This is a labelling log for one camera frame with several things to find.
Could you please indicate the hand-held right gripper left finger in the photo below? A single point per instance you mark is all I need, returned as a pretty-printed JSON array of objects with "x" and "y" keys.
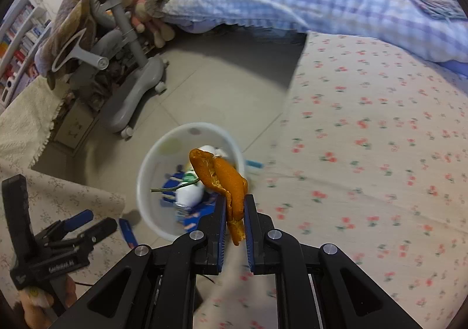
[{"x": 219, "y": 230}]

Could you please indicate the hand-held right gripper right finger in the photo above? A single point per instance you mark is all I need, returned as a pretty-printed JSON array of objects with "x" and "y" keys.
[{"x": 249, "y": 237}]

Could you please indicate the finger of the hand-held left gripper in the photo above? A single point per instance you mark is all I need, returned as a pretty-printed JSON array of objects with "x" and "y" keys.
[
  {"x": 98, "y": 228},
  {"x": 78, "y": 218}
]

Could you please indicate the orange peel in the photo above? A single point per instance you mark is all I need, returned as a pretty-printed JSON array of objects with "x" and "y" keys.
[{"x": 219, "y": 179}]

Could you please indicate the white plastic bucket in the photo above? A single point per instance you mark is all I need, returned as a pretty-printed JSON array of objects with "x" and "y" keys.
[{"x": 153, "y": 175}]

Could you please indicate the person's left hand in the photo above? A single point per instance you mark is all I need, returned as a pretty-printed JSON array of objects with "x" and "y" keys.
[{"x": 36, "y": 309}]

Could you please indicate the green floral cloth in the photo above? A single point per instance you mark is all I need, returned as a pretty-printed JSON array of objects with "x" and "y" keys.
[{"x": 62, "y": 201}]

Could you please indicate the dark blue plastic stick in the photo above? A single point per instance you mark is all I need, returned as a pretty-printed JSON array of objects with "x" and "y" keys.
[{"x": 128, "y": 234}]

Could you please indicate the white plastic bottle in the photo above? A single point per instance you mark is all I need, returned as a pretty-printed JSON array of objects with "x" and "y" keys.
[{"x": 188, "y": 193}]

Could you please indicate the green stem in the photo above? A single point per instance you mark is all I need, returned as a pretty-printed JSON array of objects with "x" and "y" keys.
[{"x": 172, "y": 188}]

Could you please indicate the blue printed packet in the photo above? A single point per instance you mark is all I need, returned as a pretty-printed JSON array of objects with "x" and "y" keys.
[{"x": 170, "y": 186}]

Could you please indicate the light blue plastic stick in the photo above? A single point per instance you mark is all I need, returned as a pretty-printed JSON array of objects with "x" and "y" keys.
[{"x": 254, "y": 164}]

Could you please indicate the beige cardboard box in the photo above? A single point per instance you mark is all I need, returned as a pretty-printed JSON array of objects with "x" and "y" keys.
[{"x": 75, "y": 127}]

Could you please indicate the white knitted cloth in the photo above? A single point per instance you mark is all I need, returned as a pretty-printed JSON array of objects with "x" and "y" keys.
[{"x": 25, "y": 124}]

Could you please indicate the red floral bed sheet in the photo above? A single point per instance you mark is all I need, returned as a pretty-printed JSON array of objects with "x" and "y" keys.
[{"x": 365, "y": 168}]

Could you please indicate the grey swivel chair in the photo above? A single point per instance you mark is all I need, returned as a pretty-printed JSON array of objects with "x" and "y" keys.
[{"x": 135, "y": 73}]

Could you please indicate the white bookshelf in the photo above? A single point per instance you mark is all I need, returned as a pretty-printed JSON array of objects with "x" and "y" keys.
[{"x": 20, "y": 47}]

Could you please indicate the brown blanket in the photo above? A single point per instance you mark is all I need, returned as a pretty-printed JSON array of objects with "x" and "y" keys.
[{"x": 69, "y": 14}]

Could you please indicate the tan plush toy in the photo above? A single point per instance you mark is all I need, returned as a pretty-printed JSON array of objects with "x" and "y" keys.
[{"x": 164, "y": 32}]

